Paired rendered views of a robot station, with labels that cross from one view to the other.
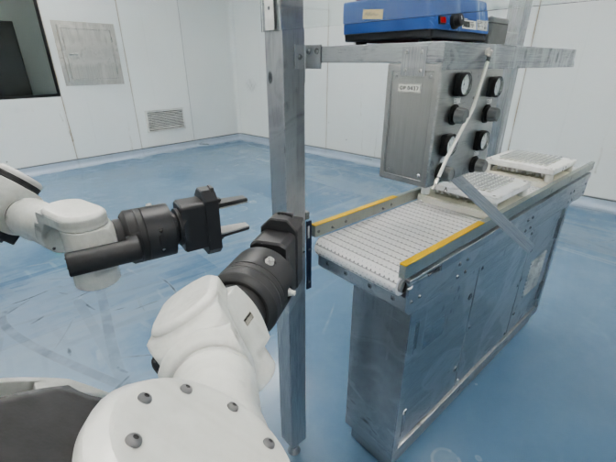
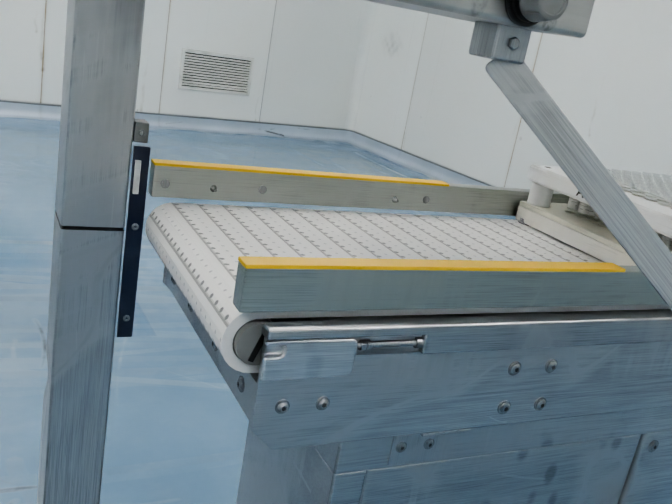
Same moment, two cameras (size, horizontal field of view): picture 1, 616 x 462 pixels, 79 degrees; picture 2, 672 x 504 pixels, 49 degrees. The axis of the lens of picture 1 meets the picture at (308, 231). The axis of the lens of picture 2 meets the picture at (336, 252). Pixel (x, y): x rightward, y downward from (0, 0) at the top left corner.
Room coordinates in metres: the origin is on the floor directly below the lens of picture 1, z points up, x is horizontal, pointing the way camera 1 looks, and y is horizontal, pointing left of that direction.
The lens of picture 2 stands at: (0.24, -0.35, 1.00)
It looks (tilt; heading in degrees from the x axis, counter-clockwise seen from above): 17 degrees down; 13
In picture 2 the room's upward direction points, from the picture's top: 10 degrees clockwise
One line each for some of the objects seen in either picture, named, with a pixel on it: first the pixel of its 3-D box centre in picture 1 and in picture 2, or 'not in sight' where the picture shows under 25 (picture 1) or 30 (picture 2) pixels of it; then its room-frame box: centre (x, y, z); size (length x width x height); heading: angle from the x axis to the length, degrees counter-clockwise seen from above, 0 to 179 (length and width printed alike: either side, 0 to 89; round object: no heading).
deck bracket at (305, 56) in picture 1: (307, 57); not in sight; (0.83, 0.00, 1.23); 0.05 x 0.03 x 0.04; 41
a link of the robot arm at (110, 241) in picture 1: (109, 249); not in sight; (0.51, 0.31, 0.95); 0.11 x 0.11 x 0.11; 33
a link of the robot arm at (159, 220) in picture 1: (181, 225); not in sight; (0.59, 0.22, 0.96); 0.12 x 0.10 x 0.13; 123
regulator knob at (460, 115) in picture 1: (459, 112); not in sight; (0.65, -0.25, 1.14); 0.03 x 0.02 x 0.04; 131
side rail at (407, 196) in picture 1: (449, 181); (636, 209); (1.30, -0.51, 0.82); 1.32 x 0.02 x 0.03; 131
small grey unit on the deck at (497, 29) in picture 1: (481, 33); not in sight; (0.95, -0.39, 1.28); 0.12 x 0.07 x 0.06; 131
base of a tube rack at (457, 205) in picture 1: (472, 197); (665, 245); (1.14, -0.53, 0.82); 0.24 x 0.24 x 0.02; 42
